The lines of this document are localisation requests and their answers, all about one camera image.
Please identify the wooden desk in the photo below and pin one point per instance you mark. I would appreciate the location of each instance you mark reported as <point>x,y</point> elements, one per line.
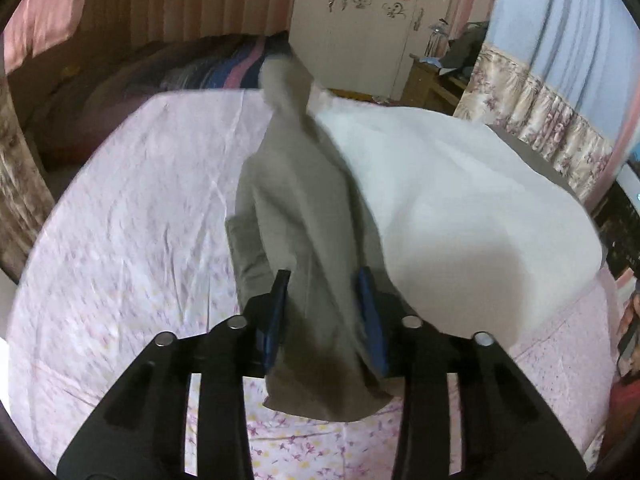
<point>425,85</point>

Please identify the metal desk ornament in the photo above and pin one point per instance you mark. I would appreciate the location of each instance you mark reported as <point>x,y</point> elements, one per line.
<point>436,35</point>

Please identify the pink curtain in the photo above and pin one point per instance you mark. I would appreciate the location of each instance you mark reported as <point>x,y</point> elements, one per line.
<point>45,5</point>

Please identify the brown patterned curtain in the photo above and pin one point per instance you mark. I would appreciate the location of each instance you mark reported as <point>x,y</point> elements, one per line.
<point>20,175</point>

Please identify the pink floral bed sheet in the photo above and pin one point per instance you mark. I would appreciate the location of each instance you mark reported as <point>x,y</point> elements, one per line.
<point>150,185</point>

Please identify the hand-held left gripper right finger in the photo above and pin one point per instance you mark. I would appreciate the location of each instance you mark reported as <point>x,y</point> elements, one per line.
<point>372,325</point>

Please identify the dark glass cabinet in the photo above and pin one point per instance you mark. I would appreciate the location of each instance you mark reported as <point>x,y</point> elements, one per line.
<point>617,240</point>

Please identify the striped blanket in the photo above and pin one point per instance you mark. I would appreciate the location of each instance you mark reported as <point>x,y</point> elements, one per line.
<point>215,67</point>

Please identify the blue floral curtain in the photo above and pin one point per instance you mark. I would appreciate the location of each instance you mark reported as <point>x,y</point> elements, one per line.
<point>550,25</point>

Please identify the dark cloth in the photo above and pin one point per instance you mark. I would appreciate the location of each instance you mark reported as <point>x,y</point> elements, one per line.
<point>465,42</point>

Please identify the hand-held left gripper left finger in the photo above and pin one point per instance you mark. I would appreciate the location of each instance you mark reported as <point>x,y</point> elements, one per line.
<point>275,320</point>

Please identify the white wardrobe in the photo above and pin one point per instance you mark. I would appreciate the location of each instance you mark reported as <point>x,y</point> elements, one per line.
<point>360,50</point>

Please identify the grey and white jacket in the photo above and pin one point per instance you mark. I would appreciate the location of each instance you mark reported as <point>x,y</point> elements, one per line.
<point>300,210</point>

